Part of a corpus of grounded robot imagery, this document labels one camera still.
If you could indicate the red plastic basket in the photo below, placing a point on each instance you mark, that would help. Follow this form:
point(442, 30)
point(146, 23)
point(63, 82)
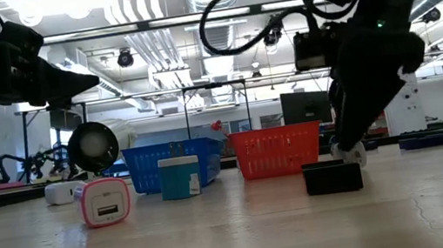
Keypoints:
point(274, 151)

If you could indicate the blue plastic basket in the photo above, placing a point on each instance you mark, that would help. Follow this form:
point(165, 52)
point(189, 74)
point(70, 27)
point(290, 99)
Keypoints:
point(145, 170)

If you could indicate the black ceiling spotlight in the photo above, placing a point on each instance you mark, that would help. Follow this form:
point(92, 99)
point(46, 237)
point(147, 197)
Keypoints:
point(125, 58)
point(431, 14)
point(272, 38)

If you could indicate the pink and white charger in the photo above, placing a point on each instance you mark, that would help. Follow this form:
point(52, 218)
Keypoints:
point(103, 203)

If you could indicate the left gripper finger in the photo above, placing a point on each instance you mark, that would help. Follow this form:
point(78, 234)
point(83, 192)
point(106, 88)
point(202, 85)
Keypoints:
point(63, 94)
point(65, 77)

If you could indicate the black monitor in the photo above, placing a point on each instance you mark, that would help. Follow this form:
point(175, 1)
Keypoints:
point(306, 107)

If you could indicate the black digital clock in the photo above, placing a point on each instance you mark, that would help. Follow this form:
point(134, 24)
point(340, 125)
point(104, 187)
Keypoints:
point(371, 145)
point(333, 180)

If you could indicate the pink flat object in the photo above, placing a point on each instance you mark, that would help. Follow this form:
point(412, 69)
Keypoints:
point(6, 185)

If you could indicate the black overhead rig beam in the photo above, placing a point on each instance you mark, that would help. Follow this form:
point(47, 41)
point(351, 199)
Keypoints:
point(255, 9)

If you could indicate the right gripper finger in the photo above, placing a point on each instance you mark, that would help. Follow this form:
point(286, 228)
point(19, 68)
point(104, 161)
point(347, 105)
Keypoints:
point(365, 111)
point(337, 111)

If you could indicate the teal and white charger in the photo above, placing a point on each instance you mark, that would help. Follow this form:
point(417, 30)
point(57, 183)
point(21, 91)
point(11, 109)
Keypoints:
point(179, 178)

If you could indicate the blue and white charger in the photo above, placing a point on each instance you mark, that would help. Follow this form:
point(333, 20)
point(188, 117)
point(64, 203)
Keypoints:
point(356, 156)

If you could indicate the white charger block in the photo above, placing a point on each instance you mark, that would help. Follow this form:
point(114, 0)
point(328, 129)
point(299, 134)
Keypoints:
point(60, 193)

